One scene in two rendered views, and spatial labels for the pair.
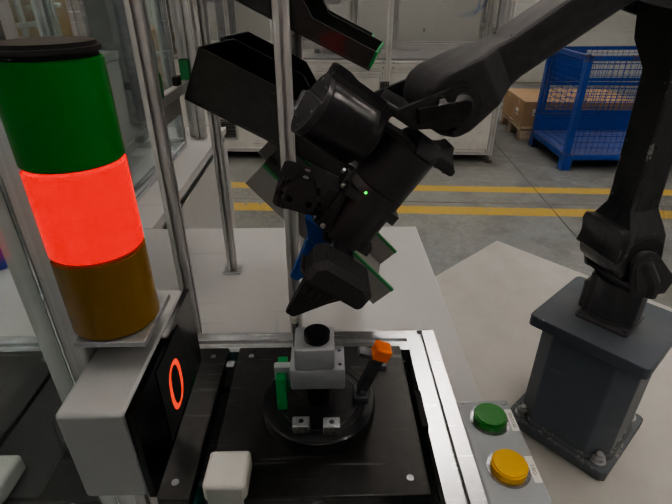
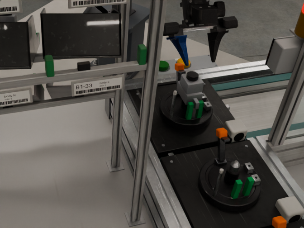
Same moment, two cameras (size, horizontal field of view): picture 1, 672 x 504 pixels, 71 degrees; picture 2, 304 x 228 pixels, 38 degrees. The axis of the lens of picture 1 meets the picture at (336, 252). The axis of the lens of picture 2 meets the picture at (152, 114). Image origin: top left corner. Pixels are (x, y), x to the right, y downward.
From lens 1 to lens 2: 1.21 m
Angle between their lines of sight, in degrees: 86
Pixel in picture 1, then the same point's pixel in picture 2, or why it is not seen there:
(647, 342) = (136, 7)
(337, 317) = (57, 155)
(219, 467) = (238, 127)
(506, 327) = not seen: hidden behind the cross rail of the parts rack
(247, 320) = (74, 209)
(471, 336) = not seen: hidden behind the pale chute
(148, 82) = (155, 48)
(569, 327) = (135, 21)
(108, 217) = not seen: outside the picture
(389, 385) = (159, 92)
